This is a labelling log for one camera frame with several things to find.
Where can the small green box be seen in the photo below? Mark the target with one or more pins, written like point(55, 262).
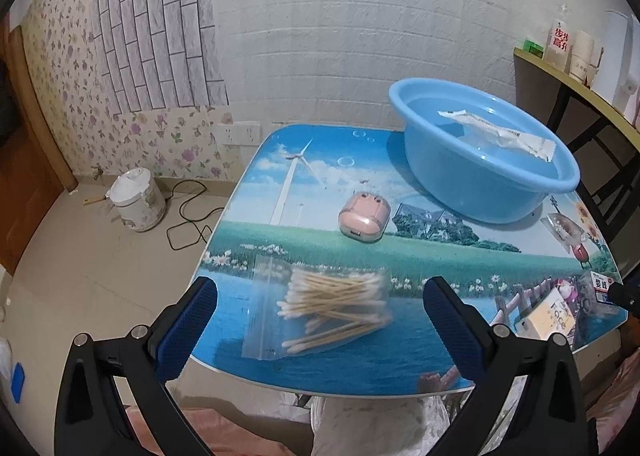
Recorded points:
point(533, 48)

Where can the wooden door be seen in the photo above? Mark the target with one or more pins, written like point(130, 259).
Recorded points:
point(30, 161)

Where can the small clear packet reddish contents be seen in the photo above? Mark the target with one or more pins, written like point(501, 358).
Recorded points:
point(562, 228)

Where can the cream cardboard box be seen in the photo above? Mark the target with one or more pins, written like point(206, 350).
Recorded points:
point(545, 316)

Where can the small pink white toy figure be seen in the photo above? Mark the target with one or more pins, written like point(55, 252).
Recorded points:
point(568, 288)

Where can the wall tap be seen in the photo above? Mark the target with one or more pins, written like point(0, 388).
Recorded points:
point(98, 170)

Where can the white rice cooker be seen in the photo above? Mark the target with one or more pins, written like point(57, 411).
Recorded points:
point(137, 201)

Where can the blue floor item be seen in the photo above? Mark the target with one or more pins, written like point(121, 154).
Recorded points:
point(19, 380)

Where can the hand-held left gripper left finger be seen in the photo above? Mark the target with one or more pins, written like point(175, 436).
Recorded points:
point(192, 326)

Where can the white sachet packet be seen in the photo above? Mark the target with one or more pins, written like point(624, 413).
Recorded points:
point(500, 134)

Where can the white electric kettle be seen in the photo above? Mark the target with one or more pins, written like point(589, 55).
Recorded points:
point(617, 56)

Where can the white wall outlet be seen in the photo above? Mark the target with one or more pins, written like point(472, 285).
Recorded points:
point(241, 133)

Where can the wooden stick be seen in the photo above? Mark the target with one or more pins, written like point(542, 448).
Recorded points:
point(95, 200)

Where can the clear bottle red label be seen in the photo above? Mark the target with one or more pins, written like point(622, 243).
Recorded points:
point(558, 44)

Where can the dark clear packet white label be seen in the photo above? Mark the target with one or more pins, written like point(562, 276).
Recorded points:
point(595, 296)

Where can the clear bag of cotton swabs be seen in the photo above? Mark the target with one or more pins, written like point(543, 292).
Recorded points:
point(330, 301)

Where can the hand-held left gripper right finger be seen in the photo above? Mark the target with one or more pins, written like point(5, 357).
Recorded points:
point(447, 326)

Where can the pink rounded device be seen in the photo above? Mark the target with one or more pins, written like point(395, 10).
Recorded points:
point(360, 218)

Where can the stack of paper cups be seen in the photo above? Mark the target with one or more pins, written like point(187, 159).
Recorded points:
point(582, 59)

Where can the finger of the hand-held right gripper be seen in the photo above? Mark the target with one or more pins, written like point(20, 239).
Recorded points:
point(625, 295)

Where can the yellow top side table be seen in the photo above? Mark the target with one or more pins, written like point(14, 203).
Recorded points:
point(600, 99)

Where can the blue plastic basin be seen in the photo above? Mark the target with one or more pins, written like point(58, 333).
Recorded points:
point(450, 186)

